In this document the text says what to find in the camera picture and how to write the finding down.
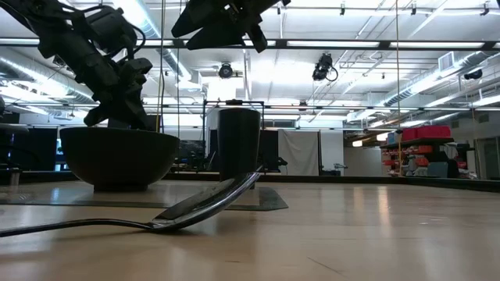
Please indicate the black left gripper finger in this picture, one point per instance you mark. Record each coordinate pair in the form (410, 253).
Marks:
(138, 113)
(103, 113)

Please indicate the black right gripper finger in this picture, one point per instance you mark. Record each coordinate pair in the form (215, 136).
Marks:
(218, 37)
(199, 19)

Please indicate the dark round bowl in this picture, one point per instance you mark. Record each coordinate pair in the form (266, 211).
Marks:
(117, 156)

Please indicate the tall dark cup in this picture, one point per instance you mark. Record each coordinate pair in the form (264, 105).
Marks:
(238, 144)

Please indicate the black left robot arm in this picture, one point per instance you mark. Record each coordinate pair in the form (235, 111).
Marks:
(27, 17)

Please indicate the large black monitor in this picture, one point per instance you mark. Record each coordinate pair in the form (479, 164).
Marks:
(154, 123)

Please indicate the small lit monitor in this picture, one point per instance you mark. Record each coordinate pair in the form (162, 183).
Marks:
(192, 149)

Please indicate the shiny metal spoon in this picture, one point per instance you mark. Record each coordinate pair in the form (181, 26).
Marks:
(203, 203)

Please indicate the black upright screen panel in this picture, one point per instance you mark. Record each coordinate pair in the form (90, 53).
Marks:
(269, 150)

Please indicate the white hanging curtain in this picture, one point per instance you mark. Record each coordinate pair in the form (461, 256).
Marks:
(298, 152)

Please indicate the dark grey table mat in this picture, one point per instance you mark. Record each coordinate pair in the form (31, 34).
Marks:
(271, 199)

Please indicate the large red storage bin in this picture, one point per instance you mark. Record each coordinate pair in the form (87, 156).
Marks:
(427, 132)

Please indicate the storage shelf rack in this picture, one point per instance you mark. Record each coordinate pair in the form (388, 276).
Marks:
(426, 158)

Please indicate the round black overhead camera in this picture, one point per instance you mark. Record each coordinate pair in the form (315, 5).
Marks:
(226, 71)

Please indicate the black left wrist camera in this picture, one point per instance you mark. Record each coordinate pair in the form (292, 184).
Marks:
(109, 27)

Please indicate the black metal stand frame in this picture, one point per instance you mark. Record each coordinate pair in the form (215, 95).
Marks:
(234, 102)

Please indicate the black overhead frame bar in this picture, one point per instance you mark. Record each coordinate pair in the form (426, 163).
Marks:
(351, 44)

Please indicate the small black ceiling camera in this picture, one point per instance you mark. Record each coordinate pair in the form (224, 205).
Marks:
(473, 74)

